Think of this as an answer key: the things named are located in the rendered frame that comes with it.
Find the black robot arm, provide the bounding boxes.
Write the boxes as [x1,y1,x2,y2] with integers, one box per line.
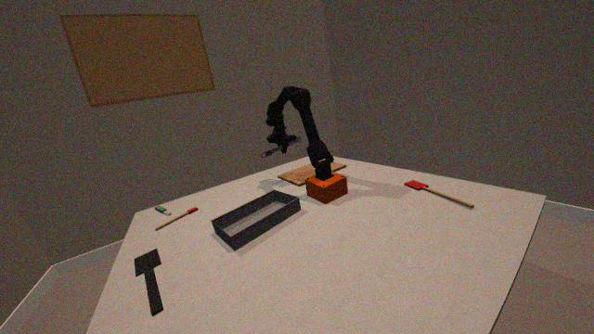
[265,85,334,181]

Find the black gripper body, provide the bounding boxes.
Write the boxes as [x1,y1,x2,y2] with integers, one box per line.
[273,125,296,142]

